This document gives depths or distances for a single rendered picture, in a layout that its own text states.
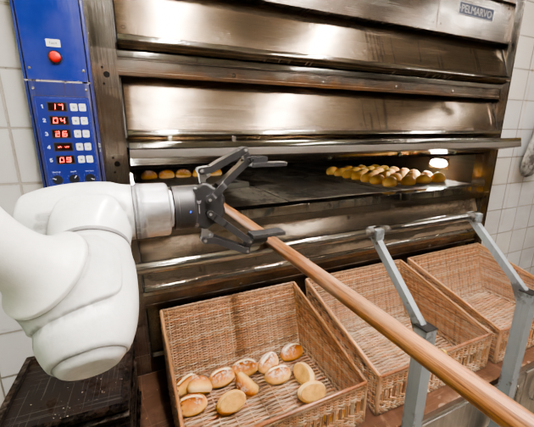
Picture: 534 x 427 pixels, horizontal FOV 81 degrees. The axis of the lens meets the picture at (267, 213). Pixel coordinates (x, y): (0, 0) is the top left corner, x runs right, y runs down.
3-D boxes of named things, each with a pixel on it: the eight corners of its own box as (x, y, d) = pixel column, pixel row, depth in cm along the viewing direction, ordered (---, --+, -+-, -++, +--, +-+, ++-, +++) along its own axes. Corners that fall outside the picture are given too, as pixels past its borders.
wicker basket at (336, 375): (163, 373, 119) (156, 307, 112) (293, 335, 141) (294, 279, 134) (186, 508, 76) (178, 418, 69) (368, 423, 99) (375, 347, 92)
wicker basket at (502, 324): (398, 305, 165) (404, 256, 158) (469, 285, 188) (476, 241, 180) (495, 366, 122) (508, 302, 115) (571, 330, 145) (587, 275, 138)
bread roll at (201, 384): (202, 395, 110) (203, 377, 113) (217, 392, 107) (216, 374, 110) (181, 395, 103) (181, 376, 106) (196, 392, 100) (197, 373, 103)
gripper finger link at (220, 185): (205, 201, 58) (200, 196, 57) (247, 158, 59) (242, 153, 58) (210, 206, 54) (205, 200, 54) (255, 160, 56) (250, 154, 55)
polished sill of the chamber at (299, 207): (136, 227, 110) (134, 216, 109) (472, 190, 181) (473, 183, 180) (136, 232, 105) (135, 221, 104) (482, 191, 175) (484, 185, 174)
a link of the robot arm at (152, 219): (136, 230, 56) (170, 226, 59) (138, 246, 48) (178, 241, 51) (130, 180, 54) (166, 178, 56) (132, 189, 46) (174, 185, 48)
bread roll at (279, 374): (286, 368, 119) (286, 357, 118) (293, 381, 113) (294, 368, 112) (262, 375, 116) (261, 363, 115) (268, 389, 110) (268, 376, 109)
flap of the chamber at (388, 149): (130, 158, 86) (130, 165, 104) (521, 146, 155) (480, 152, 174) (129, 149, 85) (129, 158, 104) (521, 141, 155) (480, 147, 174)
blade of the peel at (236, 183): (249, 186, 168) (248, 181, 167) (139, 195, 146) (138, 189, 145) (228, 177, 199) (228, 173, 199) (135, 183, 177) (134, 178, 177)
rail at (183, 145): (129, 149, 85) (129, 150, 87) (521, 141, 155) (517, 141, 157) (128, 142, 85) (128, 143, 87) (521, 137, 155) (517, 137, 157)
